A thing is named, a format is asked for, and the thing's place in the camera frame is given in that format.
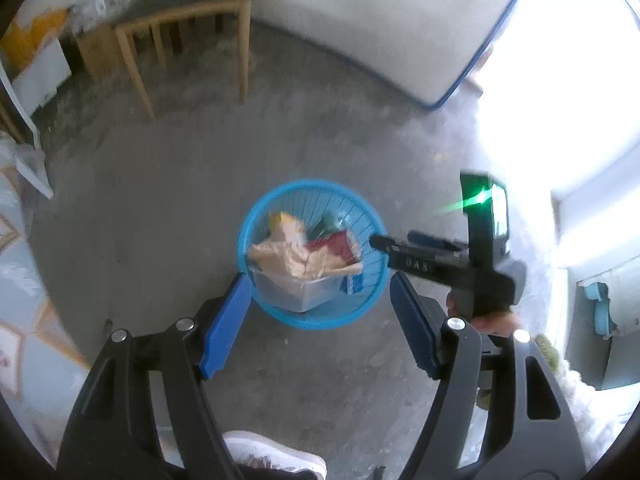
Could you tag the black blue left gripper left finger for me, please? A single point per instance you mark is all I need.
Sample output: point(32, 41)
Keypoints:
point(112, 431)

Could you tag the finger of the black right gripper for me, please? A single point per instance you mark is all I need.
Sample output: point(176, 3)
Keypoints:
point(422, 239)

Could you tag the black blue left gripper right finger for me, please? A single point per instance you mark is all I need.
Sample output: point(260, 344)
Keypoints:
point(530, 433)

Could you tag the red drink can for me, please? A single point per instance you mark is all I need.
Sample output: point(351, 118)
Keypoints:
point(341, 244)

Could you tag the blue plastic wrapper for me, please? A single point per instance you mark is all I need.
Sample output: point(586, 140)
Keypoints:
point(352, 284)

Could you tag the brown paper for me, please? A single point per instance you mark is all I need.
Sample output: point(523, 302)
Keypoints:
point(297, 261)

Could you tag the yellow white medicine box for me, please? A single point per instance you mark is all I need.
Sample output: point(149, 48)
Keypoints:
point(286, 228)

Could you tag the blue plastic trash basket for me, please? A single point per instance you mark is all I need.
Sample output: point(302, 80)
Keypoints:
point(324, 207)

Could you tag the person right hand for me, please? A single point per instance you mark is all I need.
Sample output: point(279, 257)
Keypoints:
point(496, 323)

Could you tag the patterned fruit tablecloth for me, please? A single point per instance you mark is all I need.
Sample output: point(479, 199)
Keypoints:
point(42, 370)

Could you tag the white shoe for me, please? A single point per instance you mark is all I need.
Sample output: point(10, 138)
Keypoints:
point(260, 453)

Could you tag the white mattress blue trim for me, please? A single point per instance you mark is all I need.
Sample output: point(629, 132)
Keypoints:
point(422, 47)

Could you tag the white plastic bag pile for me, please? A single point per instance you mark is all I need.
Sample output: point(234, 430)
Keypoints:
point(88, 15)

